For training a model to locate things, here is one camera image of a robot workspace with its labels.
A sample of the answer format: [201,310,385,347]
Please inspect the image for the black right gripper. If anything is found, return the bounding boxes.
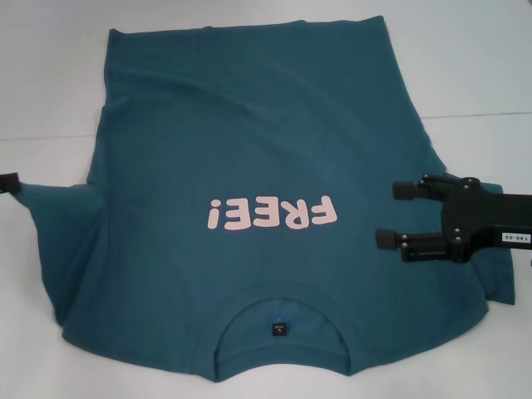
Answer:
[375,175,532,264]

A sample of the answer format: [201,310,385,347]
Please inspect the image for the teal T-shirt with FREE print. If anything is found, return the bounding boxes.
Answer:
[15,15,516,373]

